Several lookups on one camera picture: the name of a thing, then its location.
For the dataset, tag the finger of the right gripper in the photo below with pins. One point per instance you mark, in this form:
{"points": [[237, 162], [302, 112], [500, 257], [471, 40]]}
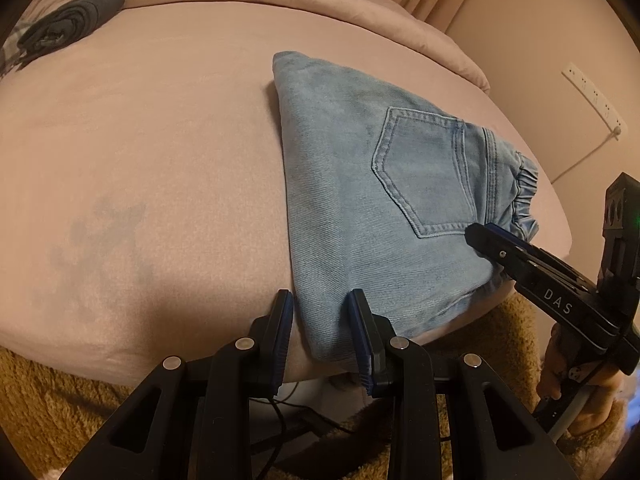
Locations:
{"points": [[538, 275], [510, 252]]}

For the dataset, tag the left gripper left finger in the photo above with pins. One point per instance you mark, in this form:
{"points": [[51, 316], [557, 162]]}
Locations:
{"points": [[250, 367]]}

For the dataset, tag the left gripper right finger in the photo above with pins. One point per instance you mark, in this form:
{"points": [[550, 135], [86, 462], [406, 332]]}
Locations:
{"points": [[394, 368]]}

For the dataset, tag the light blue denim pants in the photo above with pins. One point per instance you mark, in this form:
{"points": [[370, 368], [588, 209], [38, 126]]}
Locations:
{"points": [[380, 187]]}

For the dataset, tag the dark rolled clothing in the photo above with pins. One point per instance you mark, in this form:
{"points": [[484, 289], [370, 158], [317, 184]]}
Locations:
{"points": [[64, 26]]}

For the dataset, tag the right hand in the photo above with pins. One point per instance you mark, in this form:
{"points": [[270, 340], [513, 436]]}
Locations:
{"points": [[587, 392]]}

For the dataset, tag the white power strip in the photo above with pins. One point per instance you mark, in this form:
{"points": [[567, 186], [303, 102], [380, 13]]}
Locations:
{"points": [[598, 101]]}

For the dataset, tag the pink bed sheet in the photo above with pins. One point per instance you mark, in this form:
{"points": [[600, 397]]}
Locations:
{"points": [[142, 187]]}

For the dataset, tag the brown shaggy rug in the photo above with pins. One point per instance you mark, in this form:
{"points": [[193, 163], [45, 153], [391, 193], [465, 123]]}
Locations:
{"points": [[49, 415]]}

